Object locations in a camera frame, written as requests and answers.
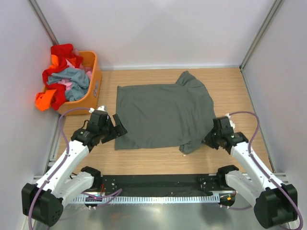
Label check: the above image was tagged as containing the dark grey t shirt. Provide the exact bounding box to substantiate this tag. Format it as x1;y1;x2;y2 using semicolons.
115;71;216;154

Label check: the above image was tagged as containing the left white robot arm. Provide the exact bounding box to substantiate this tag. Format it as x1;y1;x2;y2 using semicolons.
21;109;127;229

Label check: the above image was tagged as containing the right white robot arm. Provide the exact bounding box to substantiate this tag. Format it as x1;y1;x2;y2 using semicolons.
203;115;303;229

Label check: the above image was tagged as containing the blue grey t shirt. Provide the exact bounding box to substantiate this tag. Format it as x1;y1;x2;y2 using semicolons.
47;68;90;102

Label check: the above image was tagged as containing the pink t shirt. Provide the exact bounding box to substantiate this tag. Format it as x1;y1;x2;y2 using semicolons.
58;58;93;91

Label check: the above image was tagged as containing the orange t shirt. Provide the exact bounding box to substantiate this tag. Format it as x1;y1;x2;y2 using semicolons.
35;55;59;111

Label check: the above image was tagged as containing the orange plastic basket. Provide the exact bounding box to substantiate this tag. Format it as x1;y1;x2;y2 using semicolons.
57;51;102;115

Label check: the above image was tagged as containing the red t shirt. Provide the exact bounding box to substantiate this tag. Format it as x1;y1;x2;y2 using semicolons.
42;44;83;110

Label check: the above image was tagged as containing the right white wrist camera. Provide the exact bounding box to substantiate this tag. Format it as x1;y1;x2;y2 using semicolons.
225;113;236;129

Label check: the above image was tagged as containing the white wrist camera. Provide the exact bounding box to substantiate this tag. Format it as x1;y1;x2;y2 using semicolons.
89;105;107;113
225;113;236;129

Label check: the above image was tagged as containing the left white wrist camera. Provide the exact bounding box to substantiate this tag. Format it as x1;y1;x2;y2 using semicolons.
89;105;107;113

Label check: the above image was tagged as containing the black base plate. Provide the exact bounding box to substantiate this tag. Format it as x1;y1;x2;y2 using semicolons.
85;174;235;197

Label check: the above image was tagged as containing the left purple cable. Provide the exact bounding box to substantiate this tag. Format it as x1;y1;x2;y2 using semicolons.
28;107;123;230

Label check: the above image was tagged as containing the purple cable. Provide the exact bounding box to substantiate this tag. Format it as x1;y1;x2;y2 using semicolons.
219;111;304;230
28;107;123;230

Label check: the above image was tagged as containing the slotted cable duct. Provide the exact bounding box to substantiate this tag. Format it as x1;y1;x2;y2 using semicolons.
70;194;220;205

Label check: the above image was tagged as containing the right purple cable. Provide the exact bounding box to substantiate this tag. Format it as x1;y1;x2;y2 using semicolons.
219;111;304;230

